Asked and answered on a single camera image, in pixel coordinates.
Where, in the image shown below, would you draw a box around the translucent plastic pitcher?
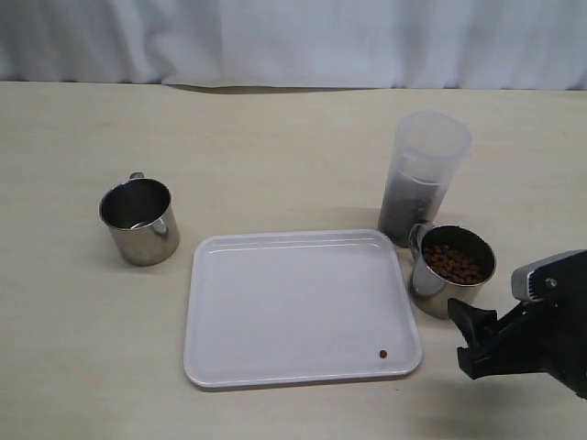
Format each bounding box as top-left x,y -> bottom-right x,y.
376,109 -> 473,248

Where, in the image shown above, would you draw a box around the white plastic tray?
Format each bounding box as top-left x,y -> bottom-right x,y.
183,229 -> 423,390

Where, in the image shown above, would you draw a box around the white backdrop curtain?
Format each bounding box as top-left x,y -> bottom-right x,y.
1,1 -> 586,90

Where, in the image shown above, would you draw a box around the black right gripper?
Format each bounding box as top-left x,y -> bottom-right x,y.
448,249 -> 586,399

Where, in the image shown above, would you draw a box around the brown pellets in right mug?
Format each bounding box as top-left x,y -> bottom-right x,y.
423,244 -> 483,285

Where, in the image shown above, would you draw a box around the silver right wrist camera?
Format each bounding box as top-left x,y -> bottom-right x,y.
511,249 -> 582,303

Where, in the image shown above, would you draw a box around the steel mug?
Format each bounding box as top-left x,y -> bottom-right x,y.
99,171 -> 180,266
409,221 -> 496,319

